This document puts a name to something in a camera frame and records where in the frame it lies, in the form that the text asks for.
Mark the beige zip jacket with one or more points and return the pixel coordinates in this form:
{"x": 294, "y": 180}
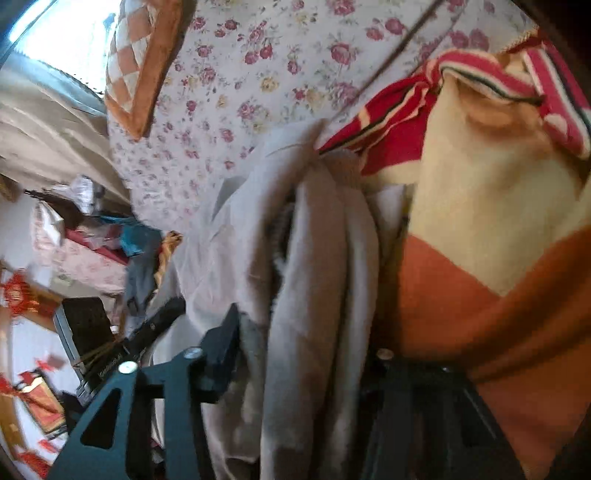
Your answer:
{"x": 314, "y": 277}

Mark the black screen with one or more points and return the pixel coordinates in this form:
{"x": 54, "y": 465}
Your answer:
{"x": 85, "y": 327}

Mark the grey striped cloth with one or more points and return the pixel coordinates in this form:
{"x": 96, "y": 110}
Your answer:
{"x": 141, "y": 286}

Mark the beige curtain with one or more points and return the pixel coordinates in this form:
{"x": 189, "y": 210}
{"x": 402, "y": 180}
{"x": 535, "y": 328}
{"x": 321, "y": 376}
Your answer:
{"x": 55, "y": 138}

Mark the teal cloth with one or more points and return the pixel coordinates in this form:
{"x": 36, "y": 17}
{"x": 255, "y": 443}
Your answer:
{"x": 134, "y": 235}

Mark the orange checkered cushion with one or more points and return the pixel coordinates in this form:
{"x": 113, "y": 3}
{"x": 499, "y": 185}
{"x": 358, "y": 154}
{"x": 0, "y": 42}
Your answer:
{"x": 152, "y": 60}

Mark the red knot wall ornament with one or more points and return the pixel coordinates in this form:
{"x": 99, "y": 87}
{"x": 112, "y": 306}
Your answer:
{"x": 18, "y": 295}

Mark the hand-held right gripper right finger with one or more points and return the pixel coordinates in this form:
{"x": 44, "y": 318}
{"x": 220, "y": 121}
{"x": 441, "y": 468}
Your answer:
{"x": 415, "y": 415}

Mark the red paper decoration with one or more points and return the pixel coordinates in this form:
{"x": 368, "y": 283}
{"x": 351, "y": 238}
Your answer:
{"x": 44, "y": 401}

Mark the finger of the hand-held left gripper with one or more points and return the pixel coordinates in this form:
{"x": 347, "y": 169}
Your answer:
{"x": 159, "y": 318}

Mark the floral quilt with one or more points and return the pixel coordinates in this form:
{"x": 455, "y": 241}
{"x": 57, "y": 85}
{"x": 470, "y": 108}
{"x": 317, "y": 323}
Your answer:
{"x": 277, "y": 69}

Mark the red orange yellow printed blanket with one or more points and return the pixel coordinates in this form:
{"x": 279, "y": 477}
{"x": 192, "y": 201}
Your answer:
{"x": 485, "y": 184}

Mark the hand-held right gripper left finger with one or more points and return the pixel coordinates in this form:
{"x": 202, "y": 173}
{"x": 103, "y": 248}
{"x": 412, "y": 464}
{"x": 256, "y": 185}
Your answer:
{"x": 221, "y": 355}

